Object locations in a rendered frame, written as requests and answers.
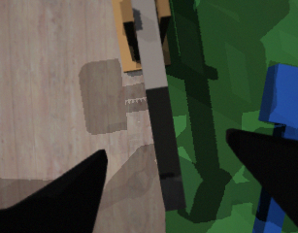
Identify green putting mat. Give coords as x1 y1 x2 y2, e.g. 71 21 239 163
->
165 0 298 233

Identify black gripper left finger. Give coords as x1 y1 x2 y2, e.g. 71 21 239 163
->
0 150 108 233

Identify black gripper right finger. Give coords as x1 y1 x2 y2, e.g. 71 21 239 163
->
225 128 298 227

